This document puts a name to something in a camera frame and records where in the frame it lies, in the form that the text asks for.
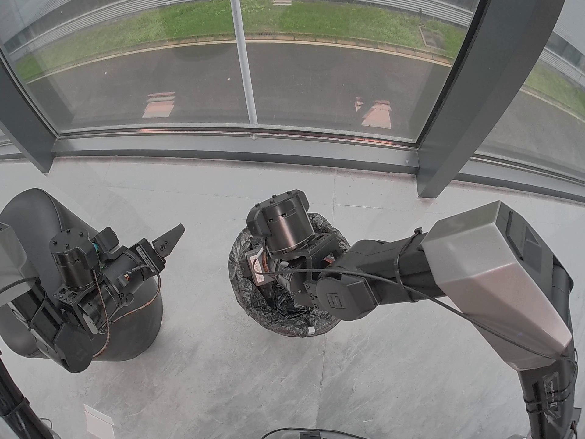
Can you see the black plastic bag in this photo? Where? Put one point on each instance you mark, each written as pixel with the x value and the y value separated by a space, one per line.
pixel 269 323

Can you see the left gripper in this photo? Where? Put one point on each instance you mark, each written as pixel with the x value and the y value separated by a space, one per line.
pixel 123 281

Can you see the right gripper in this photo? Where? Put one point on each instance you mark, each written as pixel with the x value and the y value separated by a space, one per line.
pixel 258 270

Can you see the window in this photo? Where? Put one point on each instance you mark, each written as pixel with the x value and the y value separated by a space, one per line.
pixel 274 149

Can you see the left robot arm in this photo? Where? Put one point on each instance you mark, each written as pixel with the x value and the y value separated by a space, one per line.
pixel 68 263

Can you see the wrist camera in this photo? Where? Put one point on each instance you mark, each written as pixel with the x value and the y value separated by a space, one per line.
pixel 256 222
pixel 106 240

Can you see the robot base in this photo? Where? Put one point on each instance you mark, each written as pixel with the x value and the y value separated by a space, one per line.
pixel 310 436

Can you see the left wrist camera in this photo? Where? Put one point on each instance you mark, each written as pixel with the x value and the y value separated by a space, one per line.
pixel 106 240

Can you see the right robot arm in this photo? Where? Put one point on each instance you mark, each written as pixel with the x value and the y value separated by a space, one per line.
pixel 480 272

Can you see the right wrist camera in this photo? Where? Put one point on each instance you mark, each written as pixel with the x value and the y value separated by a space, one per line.
pixel 256 222

